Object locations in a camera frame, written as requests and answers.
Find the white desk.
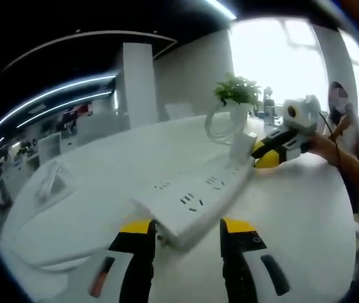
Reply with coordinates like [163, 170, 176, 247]
[1, 113, 359, 303]

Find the white charger cable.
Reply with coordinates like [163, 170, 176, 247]
[204, 102, 246, 145]

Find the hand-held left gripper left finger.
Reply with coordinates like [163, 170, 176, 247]
[86, 218, 157, 303]

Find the white office chair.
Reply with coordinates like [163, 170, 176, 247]
[38, 132, 62, 165]

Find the long curved ceiling light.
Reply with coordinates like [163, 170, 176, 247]
[204, 0, 238, 18]

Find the white power strip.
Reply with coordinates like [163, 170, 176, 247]
[131, 157, 256, 251]

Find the clear bag with white cable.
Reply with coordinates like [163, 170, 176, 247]
[33, 160, 74, 205]

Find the green plant in white pot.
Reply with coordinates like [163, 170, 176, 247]
[213, 73, 262, 130]

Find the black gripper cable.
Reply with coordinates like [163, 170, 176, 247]
[317, 110, 341, 168]

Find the clear water bottle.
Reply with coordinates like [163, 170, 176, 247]
[262, 85, 275, 122]

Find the straight ceiling light strip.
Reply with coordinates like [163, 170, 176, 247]
[16, 91, 115, 129]
[0, 75, 117, 133]

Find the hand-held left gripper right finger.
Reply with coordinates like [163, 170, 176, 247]
[219, 217, 293, 303]

